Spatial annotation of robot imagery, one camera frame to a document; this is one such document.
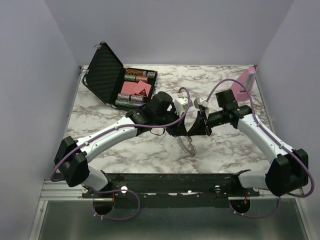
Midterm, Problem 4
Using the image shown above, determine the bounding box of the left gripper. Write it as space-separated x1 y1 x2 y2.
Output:
154 107 188 137

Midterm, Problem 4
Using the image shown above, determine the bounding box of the red card with black triangle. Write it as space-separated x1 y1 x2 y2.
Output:
132 81 152 97

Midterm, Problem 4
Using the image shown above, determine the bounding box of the black poker chip case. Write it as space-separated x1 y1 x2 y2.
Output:
82 41 158 110

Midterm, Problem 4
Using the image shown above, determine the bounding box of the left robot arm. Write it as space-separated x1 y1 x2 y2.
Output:
53 87 192 198

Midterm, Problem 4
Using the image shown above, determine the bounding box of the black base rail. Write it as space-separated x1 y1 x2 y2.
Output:
82 173 260 209

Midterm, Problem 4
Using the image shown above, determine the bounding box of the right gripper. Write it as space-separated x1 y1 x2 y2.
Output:
187 109 226 136

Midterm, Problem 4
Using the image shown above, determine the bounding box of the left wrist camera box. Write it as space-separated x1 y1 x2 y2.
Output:
174 97 193 117

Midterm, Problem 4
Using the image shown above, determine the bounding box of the metal disc keyring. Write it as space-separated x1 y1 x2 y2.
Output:
175 136 197 157

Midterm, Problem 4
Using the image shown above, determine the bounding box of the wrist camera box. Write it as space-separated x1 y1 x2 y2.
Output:
174 97 193 117
193 97 209 110

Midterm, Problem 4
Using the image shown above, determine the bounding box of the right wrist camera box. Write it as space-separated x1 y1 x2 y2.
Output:
193 97 209 110

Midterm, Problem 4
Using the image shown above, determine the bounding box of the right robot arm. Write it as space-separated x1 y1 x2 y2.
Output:
188 90 309 197

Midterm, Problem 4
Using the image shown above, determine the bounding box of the red playing card deck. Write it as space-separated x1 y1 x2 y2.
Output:
120 81 138 95

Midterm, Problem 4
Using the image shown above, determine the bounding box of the pink holder block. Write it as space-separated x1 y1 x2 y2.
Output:
230 67 256 102

